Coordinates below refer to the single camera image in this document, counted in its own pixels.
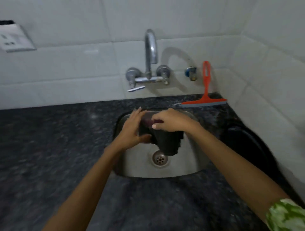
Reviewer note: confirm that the stainless steel sink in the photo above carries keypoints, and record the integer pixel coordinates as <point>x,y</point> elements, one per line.
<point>185,161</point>

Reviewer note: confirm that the blue wall valve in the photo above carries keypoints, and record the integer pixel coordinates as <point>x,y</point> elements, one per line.
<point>191,72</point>

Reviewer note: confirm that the white wall socket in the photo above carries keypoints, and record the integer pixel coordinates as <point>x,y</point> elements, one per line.
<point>14,38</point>

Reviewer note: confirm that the person's right forearm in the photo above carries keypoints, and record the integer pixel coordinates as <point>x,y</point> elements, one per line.
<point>233,173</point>

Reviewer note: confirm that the black round pan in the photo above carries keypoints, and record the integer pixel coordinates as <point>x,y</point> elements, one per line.
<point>250,147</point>

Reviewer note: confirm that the metal sink drain strainer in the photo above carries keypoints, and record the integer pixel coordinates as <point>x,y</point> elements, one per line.
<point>159,159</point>

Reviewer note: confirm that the person's left forearm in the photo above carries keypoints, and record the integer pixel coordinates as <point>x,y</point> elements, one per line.
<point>83,197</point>

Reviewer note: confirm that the chrome wall faucet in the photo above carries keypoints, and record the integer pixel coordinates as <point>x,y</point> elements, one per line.
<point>150,52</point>

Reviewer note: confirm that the dark checkered cleaning cloth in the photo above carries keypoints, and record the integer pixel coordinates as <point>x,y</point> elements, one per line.
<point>169,142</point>

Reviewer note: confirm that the red squeegee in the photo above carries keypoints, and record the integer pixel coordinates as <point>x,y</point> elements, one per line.
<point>206,88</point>

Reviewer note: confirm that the green floral sleeve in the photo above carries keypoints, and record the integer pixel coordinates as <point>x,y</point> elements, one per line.
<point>286,216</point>

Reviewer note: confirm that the person's left hand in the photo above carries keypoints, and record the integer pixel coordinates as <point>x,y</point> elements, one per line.
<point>129,133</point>

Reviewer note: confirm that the person's right hand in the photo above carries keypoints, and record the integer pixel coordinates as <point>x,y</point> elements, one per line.
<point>178,122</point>

